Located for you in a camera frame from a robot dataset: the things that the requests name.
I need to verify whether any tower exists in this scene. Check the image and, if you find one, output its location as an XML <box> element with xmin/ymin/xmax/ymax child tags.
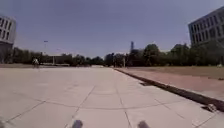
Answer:
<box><xmin>129</xmin><ymin>40</ymin><xmax>135</xmax><ymax>54</ymax></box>

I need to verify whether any row of trees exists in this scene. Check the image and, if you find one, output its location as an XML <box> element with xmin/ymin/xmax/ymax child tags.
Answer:
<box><xmin>0</xmin><ymin>42</ymin><xmax>224</xmax><ymax>68</ymax></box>

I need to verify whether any robot's own part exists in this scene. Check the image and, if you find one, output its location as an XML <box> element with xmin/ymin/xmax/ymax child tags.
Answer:
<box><xmin>137</xmin><ymin>120</ymin><xmax>150</xmax><ymax>128</ymax></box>
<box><xmin>71</xmin><ymin>119</ymin><xmax>84</xmax><ymax>128</ymax></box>

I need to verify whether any pale paved plaza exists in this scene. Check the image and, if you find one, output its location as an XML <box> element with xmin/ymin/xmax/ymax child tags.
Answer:
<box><xmin>0</xmin><ymin>66</ymin><xmax>224</xmax><ymax>128</ymax></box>

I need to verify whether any lamp pole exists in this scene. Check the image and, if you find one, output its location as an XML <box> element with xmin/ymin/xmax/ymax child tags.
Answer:
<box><xmin>43</xmin><ymin>40</ymin><xmax>49</xmax><ymax>58</ymax></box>

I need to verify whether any white building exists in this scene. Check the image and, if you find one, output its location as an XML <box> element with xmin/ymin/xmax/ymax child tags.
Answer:
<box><xmin>0</xmin><ymin>14</ymin><xmax>17</xmax><ymax>64</ymax></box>

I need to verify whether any person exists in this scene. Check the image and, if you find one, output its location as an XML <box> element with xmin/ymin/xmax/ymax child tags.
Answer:
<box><xmin>31</xmin><ymin>57</ymin><xmax>40</xmax><ymax>69</ymax></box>

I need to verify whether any grey building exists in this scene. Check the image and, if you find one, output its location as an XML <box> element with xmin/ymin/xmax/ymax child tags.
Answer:
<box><xmin>187</xmin><ymin>5</ymin><xmax>224</xmax><ymax>48</ymax></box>

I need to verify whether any raised reddish platform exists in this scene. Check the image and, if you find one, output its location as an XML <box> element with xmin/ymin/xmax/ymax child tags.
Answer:
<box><xmin>113</xmin><ymin>65</ymin><xmax>224</xmax><ymax>113</ymax></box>

